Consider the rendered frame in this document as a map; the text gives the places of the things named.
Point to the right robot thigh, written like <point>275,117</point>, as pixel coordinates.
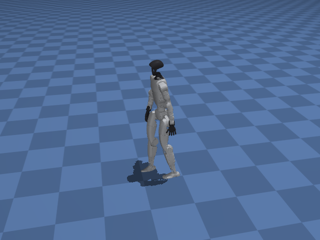
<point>151,128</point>

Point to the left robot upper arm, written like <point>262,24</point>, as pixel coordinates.
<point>164,90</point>

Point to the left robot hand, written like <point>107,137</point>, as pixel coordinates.
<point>171,129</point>

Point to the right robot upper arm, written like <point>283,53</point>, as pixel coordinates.
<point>150,91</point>

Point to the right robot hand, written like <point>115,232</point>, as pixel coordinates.
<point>147,113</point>

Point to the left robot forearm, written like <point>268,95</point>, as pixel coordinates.
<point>170,113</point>

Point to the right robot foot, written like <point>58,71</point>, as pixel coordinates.
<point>148,169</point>

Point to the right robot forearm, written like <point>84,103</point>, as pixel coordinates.
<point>150,101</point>

